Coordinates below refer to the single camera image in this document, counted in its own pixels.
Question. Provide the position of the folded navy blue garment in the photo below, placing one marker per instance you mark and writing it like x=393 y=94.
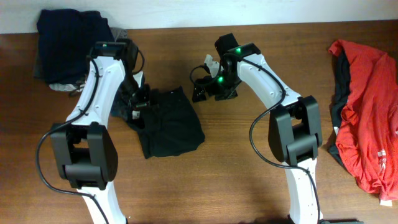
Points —
x=65 y=39

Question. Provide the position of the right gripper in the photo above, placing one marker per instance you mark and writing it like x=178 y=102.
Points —
x=212 y=88

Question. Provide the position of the black polo shirt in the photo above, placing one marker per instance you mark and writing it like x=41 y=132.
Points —
x=169 y=126

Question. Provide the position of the red t-shirt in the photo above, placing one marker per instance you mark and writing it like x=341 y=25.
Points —
x=367 y=137

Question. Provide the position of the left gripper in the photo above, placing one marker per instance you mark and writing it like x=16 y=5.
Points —
x=145 y=98

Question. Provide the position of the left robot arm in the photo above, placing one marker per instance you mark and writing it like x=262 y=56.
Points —
x=83 y=149

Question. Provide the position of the folded grey garment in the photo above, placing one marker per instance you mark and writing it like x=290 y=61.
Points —
x=76 y=84

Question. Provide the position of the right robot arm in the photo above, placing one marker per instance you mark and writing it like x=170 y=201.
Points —
x=294 y=134

